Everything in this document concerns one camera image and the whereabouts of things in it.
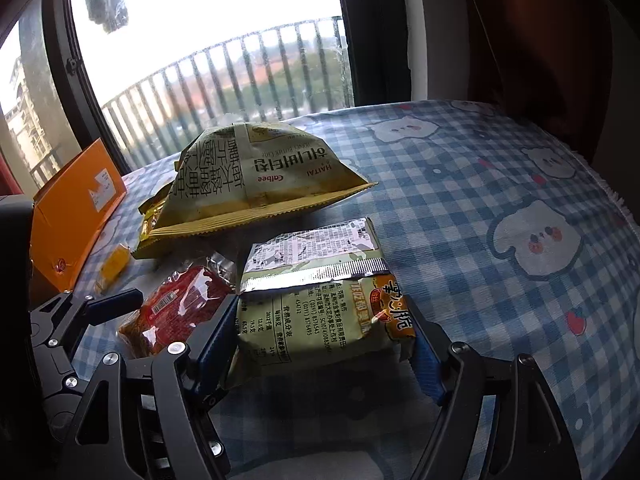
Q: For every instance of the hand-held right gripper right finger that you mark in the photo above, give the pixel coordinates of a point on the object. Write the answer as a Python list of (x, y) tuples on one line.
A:
[(430, 375)]

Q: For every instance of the metal balcony railing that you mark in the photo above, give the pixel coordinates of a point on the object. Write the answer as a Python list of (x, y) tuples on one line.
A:
[(192, 56)]

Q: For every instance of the large yellow chip bag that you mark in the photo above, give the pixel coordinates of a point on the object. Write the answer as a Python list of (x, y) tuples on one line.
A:
[(260, 180)]

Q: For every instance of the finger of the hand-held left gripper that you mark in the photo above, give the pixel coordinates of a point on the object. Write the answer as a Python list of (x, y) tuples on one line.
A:
[(65, 320)]

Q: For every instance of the dark red curtain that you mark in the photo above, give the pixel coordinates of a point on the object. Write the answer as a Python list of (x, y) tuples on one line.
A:
[(7, 180), (540, 35)]

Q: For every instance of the black window frame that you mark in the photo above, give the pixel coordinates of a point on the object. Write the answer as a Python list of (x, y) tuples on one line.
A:
[(60, 25)]

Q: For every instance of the small orange candy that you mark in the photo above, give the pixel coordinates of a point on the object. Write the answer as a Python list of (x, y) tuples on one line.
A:
[(114, 265)]

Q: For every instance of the yellow green noodle snack packet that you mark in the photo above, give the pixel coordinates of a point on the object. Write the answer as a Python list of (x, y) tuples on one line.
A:
[(320, 320)]

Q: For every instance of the beige apartment building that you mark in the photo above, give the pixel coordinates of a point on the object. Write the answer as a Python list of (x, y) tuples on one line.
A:
[(25, 125)]

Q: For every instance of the blue checkered tablecloth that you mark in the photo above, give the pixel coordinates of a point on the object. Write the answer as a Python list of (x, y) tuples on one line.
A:
[(475, 185)]

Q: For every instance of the orange cardboard box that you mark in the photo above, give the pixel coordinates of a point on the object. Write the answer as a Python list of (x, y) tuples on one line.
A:
[(65, 220)]

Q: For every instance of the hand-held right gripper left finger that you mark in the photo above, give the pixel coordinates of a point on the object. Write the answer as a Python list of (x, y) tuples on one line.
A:
[(217, 350)]

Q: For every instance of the red spicy strip packet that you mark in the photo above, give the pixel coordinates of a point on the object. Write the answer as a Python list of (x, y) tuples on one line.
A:
[(175, 310)]

